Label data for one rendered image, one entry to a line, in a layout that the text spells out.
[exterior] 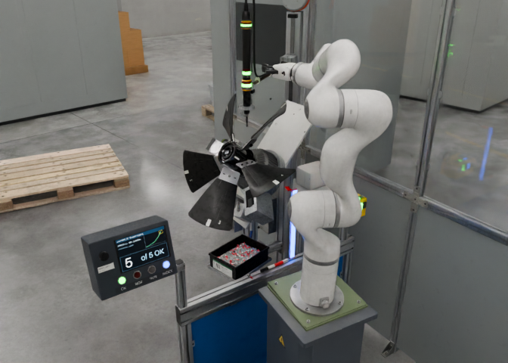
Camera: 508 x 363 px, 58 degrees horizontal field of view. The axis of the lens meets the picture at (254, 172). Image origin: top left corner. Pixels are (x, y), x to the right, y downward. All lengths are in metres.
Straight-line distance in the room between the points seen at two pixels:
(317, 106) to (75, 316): 2.44
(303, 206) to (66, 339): 2.04
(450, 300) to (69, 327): 2.19
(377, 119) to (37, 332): 2.54
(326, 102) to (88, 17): 6.62
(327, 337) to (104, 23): 6.69
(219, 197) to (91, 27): 5.75
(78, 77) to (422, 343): 6.24
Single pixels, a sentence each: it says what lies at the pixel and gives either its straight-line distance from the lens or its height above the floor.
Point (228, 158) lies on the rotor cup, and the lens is 2.14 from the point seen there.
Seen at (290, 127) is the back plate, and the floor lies 1.26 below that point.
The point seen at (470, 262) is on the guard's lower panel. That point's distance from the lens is 2.33.
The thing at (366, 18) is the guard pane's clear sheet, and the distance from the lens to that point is 2.45.
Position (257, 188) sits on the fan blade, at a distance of 1.94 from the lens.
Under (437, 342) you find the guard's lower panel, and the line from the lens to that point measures 2.67.
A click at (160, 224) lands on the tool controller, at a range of 1.53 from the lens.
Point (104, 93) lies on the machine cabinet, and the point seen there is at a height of 0.20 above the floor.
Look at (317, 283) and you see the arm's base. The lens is 1.58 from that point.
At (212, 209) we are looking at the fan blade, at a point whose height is 0.99.
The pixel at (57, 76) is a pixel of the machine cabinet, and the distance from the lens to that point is 7.49.
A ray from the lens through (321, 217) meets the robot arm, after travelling 1.42.
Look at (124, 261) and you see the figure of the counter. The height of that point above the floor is 1.17.
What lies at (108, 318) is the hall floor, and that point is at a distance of 3.17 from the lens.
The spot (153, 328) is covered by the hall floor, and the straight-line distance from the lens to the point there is 3.03.
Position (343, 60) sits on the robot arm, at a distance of 1.24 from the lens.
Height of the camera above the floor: 2.01
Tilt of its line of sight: 24 degrees down
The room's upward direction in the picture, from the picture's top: straight up
